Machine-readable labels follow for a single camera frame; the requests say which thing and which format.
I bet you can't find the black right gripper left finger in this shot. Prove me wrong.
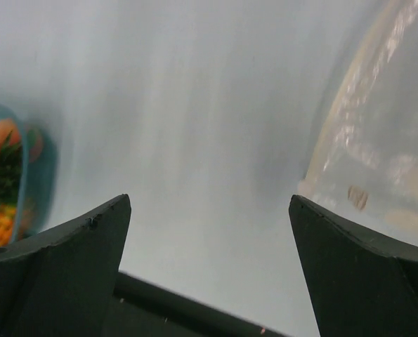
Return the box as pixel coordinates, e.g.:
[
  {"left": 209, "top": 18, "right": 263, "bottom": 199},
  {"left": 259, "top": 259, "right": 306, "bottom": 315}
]
[{"left": 0, "top": 194, "right": 131, "bottom": 336}]

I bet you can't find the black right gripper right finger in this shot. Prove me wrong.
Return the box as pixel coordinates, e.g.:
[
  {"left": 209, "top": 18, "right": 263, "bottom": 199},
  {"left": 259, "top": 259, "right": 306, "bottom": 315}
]
[{"left": 289, "top": 195, "right": 418, "bottom": 336}]

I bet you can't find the clear dotted zip top bag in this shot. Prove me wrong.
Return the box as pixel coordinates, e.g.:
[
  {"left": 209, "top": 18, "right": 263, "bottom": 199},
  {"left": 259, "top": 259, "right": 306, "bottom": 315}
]
[{"left": 298, "top": 1, "right": 418, "bottom": 246}]

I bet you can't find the fake pineapple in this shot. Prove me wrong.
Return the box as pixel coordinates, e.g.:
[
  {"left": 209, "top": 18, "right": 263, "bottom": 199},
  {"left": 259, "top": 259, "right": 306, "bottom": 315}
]
[{"left": 0, "top": 143, "right": 33, "bottom": 247}]

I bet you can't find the fake peach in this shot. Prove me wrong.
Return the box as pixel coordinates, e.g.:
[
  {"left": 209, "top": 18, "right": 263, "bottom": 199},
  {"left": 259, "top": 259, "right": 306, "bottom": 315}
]
[{"left": 0, "top": 118, "right": 44, "bottom": 164}]

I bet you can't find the teal plastic container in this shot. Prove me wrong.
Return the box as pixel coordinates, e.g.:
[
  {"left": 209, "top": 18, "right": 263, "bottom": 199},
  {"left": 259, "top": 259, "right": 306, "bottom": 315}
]
[{"left": 0, "top": 105, "right": 57, "bottom": 244}]

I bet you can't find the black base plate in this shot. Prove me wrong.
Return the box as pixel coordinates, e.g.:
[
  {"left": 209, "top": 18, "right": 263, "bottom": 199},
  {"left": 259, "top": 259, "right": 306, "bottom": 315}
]
[{"left": 101, "top": 272, "right": 283, "bottom": 337}]

